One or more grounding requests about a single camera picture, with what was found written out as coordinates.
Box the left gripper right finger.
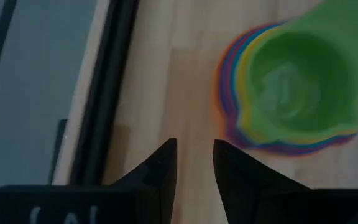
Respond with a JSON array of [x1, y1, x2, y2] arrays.
[[212, 139, 358, 224]]

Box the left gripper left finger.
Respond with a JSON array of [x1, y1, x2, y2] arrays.
[[0, 138, 179, 224]]

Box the green measuring cup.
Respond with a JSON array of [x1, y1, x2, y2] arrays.
[[244, 0, 358, 144]]

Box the orange measuring cup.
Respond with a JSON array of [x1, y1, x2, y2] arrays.
[[213, 20, 358, 158]]

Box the black aluminium table frame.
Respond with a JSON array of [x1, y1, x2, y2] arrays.
[[68, 0, 141, 187]]

